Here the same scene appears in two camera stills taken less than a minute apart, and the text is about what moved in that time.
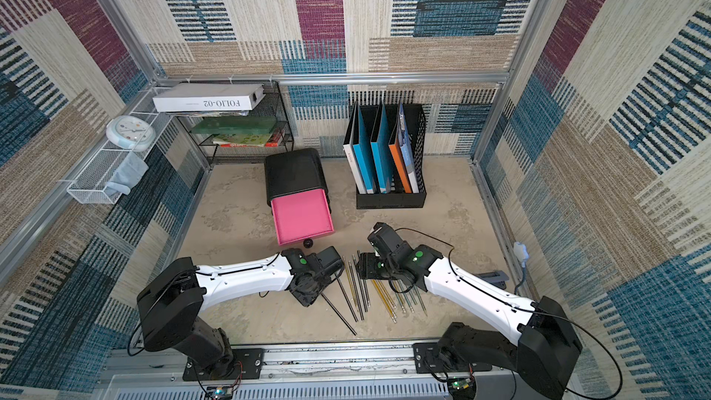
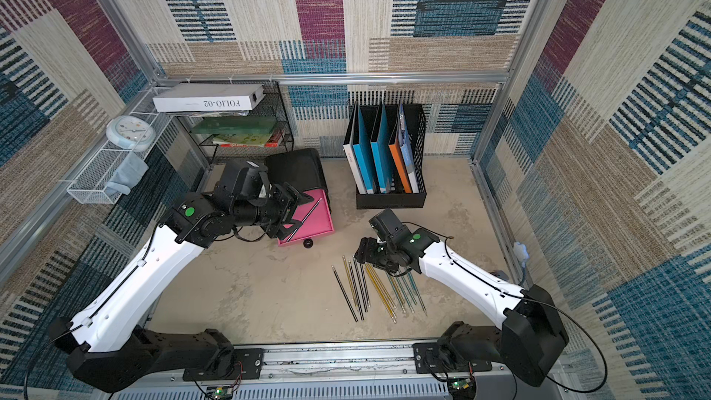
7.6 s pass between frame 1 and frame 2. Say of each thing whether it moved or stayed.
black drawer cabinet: stayed
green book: stayed
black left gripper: moved
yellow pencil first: stayed
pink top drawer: stayed
